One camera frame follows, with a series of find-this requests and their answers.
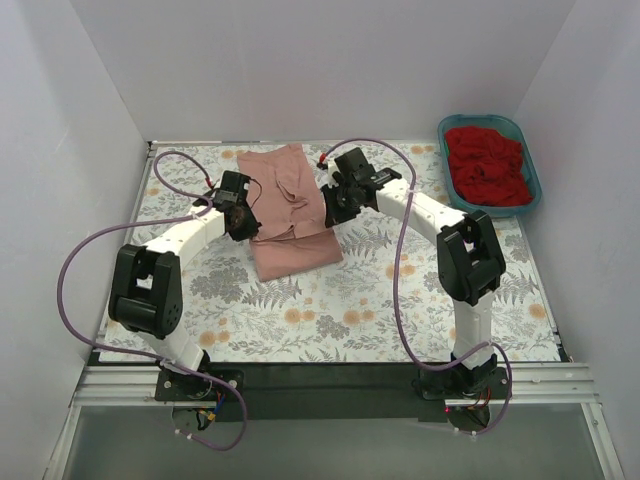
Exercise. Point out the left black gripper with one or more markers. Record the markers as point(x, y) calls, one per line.
point(245, 226)

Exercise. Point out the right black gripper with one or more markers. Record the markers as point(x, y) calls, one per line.
point(335, 209)

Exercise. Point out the pink t shirt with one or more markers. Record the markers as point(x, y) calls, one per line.
point(286, 201)

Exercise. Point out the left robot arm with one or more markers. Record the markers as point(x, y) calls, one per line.
point(146, 294)

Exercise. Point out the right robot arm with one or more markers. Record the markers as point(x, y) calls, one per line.
point(470, 262)

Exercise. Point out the red t shirt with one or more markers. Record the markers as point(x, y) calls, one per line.
point(486, 167)

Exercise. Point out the teal plastic basket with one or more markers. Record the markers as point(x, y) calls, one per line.
point(506, 128)

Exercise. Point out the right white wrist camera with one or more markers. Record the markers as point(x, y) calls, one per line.
point(330, 173)

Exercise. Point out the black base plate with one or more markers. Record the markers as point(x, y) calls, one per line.
point(329, 391)

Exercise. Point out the aluminium frame rail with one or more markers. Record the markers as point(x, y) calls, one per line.
point(552, 427)

